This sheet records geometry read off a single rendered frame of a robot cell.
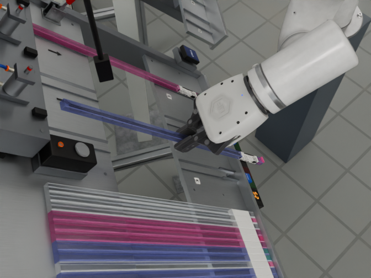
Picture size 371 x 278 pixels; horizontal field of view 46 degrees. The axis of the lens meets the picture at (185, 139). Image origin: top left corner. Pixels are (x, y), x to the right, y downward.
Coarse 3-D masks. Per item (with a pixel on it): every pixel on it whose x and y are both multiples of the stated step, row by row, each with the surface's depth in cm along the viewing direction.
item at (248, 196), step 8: (200, 80) 115; (208, 88) 113; (232, 160) 103; (232, 168) 102; (240, 168) 101; (240, 176) 100; (240, 184) 100; (248, 184) 99; (248, 192) 98; (248, 200) 98; (248, 208) 97; (256, 208) 96; (256, 216) 96; (264, 224) 95; (264, 232) 93; (264, 240) 93; (272, 248) 92; (272, 256) 91; (280, 264) 90; (280, 272) 89
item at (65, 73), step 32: (64, 32) 84; (64, 64) 78; (64, 96) 74; (96, 96) 80; (64, 128) 70; (96, 128) 75; (0, 160) 58; (0, 192) 55; (32, 192) 58; (0, 224) 53; (32, 224) 56; (0, 256) 50; (32, 256) 53
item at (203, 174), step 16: (144, 64) 102; (160, 64) 105; (176, 80) 107; (192, 80) 113; (160, 96) 97; (176, 96) 102; (160, 112) 95; (176, 112) 98; (192, 112) 104; (176, 128) 94; (176, 160) 89; (192, 160) 92; (208, 160) 97; (224, 160) 102; (192, 176) 89; (208, 176) 93; (224, 176) 98; (192, 192) 86; (208, 192) 90; (224, 192) 94; (240, 192) 99; (240, 208) 95
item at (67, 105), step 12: (72, 108) 62; (84, 108) 63; (96, 108) 65; (108, 120) 67; (120, 120) 68; (132, 120) 70; (144, 132) 72; (156, 132) 74; (168, 132) 76; (228, 156) 89; (240, 156) 91
